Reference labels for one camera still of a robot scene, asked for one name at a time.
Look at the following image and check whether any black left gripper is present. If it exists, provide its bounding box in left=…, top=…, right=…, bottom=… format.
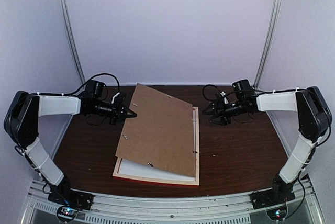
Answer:
left=93, top=96, right=137, bottom=125

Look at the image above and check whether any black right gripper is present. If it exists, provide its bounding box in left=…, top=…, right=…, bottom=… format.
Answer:
left=203, top=98, right=247, bottom=125

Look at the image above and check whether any brown backing board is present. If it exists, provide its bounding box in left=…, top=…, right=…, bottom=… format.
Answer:
left=116, top=84, right=196, bottom=177

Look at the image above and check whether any white mat board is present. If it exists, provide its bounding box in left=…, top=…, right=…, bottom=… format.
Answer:
left=117, top=108, right=197, bottom=183

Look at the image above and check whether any red wooden picture frame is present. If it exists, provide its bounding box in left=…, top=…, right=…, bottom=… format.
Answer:
left=112, top=106, right=201, bottom=188

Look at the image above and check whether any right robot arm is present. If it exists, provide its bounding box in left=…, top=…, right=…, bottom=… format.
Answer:
left=202, top=80, right=332, bottom=204

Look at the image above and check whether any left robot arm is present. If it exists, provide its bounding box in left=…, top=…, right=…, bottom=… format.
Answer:
left=4, top=91, right=137, bottom=205

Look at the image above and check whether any left circuit board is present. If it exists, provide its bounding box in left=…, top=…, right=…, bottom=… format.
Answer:
left=56, top=206, right=78, bottom=222

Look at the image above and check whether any circuit board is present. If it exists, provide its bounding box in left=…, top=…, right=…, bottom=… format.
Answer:
left=56, top=206, right=78, bottom=222
left=266, top=206, right=288, bottom=221

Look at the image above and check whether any right circuit board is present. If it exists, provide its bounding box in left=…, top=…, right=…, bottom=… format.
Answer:
left=266, top=206, right=288, bottom=221

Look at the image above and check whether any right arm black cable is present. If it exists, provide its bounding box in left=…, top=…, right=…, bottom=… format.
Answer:
left=203, top=84, right=223, bottom=103

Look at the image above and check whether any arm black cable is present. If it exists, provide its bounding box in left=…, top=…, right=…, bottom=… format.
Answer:
left=203, top=84, right=223, bottom=103
left=70, top=72, right=120, bottom=96

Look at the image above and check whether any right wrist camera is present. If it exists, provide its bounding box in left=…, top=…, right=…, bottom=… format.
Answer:
left=232, top=79, right=255, bottom=97

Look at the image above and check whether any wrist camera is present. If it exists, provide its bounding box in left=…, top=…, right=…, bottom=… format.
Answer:
left=84, top=80, right=105, bottom=98
left=232, top=79, right=255, bottom=97

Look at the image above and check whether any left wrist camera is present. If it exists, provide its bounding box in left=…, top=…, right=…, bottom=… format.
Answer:
left=84, top=80, right=105, bottom=98

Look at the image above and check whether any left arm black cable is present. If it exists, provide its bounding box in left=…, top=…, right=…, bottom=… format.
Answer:
left=70, top=72, right=120, bottom=96

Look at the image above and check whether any aluminium front rail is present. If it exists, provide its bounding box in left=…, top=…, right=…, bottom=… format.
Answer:
left=22, top=174, right=321, bottom=224

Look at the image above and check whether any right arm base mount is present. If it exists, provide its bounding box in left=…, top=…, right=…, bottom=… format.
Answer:
left=249, top=180, right=295, bottom=209

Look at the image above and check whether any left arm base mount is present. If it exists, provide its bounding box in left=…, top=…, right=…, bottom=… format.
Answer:
left=47, top=181, right=94, bottom=210

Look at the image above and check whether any right aluminium corner post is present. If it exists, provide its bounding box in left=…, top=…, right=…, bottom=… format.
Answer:
left=253, top=0, right=282, bottom=88

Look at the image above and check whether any aluminium corner post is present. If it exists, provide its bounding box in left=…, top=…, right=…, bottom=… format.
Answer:
left=59, top=0, right=86, bottom=84
left=253, top=0, right=282, bottom=88

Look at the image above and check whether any left aluminium corner post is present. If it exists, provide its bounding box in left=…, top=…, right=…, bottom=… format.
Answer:
left=59, top=0, right=86, bottom=84

